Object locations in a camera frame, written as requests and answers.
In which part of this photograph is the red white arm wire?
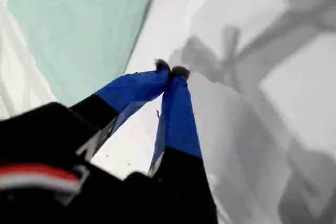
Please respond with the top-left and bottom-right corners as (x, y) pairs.
(0, 164), (82, 194)

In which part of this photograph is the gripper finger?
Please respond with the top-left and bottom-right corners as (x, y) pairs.
(147, 65), (219, 224)
(68, 58), (171, 162)

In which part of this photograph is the pale green T-shirt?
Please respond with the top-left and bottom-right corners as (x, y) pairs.
(6, 0), (162, 109)

